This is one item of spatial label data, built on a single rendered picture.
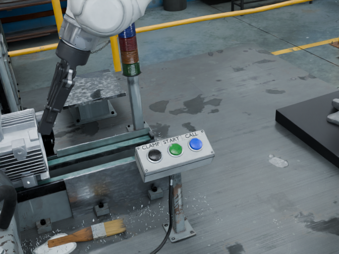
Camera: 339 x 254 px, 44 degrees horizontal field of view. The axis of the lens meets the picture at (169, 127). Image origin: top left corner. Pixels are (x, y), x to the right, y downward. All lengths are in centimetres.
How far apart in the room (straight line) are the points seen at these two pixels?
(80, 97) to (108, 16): 88
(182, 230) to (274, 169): 39
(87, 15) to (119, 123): 91
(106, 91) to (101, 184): 54
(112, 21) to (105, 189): 57
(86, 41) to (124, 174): 40
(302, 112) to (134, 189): 69
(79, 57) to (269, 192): 65
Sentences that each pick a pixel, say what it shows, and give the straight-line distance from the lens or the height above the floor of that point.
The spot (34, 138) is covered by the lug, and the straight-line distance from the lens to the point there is 106.
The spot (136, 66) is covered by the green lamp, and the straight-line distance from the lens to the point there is 143.
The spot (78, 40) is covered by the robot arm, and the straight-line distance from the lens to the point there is 96.
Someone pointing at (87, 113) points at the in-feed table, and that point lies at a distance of 167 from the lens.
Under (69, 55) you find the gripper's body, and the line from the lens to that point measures 97.
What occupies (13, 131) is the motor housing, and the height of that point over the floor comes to 109.
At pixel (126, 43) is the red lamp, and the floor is 115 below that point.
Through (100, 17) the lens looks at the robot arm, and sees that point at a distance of 75.
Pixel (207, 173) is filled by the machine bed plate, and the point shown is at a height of 80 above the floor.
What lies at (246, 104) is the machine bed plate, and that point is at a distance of 170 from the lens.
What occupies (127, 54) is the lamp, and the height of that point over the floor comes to 111.
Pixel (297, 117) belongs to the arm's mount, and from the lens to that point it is 153.
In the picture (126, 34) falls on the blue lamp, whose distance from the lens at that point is 138.
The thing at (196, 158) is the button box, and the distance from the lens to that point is 94.
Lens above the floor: 159
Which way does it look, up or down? 30 degrees down
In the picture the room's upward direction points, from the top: 5 degrees counter-clockwise
